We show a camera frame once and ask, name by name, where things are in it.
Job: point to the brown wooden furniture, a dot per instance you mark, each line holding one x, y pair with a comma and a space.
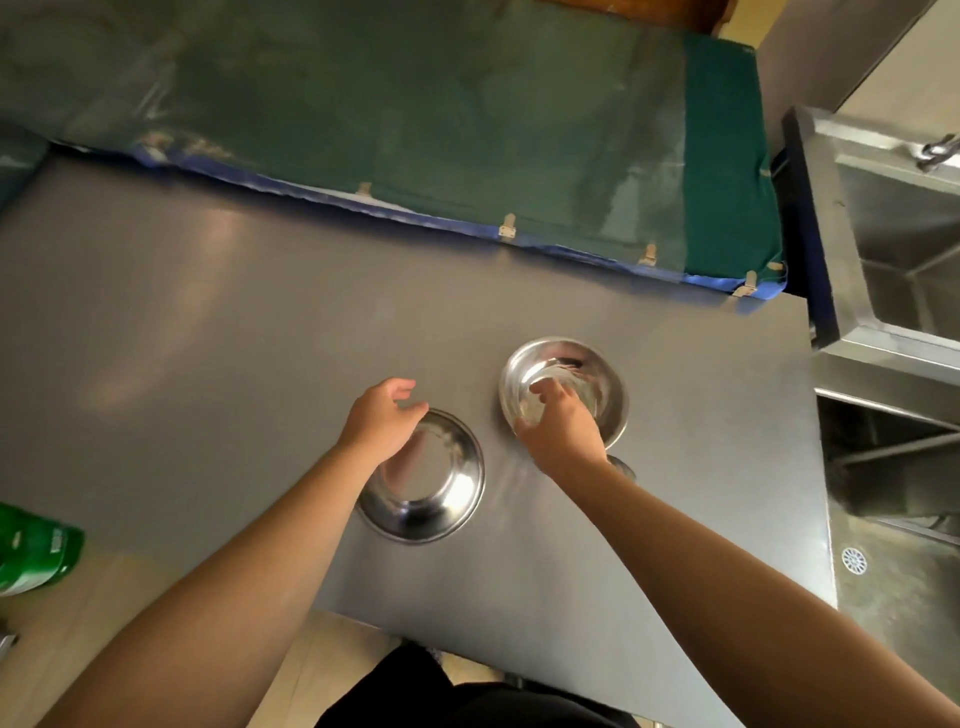
637, 11

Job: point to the deep steel bowl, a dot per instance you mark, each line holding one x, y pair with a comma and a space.
604, 390

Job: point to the person's right forearm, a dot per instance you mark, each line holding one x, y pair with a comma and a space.
720, 600

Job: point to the small steel lid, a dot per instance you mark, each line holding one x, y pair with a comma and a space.
624, 468

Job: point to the green plastic-covered mattress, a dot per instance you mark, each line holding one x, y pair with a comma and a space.
450, 112

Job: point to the person's right hand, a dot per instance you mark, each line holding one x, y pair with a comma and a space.
566, 439

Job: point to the round floor drain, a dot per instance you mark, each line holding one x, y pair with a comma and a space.
855, 561

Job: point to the person's left thumb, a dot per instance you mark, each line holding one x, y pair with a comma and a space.
411, 412

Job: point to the small metal clasp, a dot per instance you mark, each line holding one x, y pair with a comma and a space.
649, 255
508, 226
364, 189
746, 284

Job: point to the steel sink underframe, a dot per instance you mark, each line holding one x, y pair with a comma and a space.
892, 450

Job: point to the person's black clothing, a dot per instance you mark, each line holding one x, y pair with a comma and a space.
465, 694

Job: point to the stainless steel sink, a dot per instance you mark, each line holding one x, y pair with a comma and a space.
885, 247

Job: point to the green plastic packet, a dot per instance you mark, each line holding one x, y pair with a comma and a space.
34, 551

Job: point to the person's right thumb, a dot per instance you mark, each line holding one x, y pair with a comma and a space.
526, 431

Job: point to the metal tap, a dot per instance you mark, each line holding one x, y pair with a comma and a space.
937, 152

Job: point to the shallow steel bowl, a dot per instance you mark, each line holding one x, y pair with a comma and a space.
446, 491

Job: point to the person's left hand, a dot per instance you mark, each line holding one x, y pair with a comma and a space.
375, 427

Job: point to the person's left forearm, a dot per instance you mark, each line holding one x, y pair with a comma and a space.
225, 592

